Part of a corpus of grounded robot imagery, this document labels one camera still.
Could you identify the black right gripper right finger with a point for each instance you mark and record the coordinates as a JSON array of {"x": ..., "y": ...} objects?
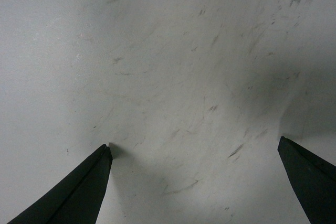
[{"x": 312, "y": 179}]

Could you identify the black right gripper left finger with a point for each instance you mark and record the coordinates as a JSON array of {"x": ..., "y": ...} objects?
[{"x": 78, "y": 197}]

